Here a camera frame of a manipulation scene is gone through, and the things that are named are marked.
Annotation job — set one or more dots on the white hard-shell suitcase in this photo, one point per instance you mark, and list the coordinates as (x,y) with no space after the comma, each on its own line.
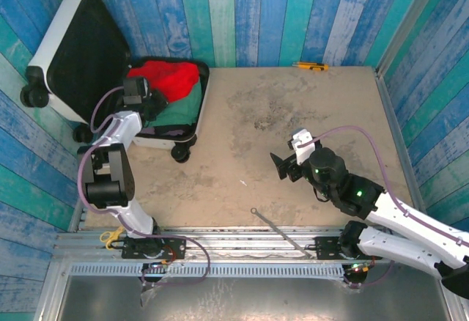
(88,53)

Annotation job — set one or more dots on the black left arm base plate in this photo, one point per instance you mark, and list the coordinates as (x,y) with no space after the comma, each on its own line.
(176,247)

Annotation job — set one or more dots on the green towel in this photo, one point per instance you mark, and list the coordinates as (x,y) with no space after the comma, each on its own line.
(183,108)

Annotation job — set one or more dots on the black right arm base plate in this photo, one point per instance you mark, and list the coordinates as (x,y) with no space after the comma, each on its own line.
(326,247)

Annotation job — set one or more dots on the small circuit board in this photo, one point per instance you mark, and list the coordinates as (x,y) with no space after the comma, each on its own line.
(157,264)
(359,268)

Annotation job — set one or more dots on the yellow utility knife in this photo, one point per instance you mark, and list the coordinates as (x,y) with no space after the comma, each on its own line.
(311,66)

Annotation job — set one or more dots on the aluminium rail frame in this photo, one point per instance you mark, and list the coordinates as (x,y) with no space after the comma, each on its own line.
(227,242)

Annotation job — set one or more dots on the aluminium corner post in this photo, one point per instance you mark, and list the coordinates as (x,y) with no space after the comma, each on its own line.
(414,20)

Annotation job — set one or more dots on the red towel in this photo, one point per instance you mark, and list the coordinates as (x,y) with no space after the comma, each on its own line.
(168,77)

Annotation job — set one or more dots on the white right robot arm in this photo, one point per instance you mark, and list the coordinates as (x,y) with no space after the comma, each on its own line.
(403,218)

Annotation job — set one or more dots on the steel sheet panel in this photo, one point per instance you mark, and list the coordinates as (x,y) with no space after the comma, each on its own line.
(256,299)

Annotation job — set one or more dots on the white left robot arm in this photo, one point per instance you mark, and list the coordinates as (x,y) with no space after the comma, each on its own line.
(121,127)

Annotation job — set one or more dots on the yellow scissors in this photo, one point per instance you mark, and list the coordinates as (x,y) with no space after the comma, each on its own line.
(107,236)

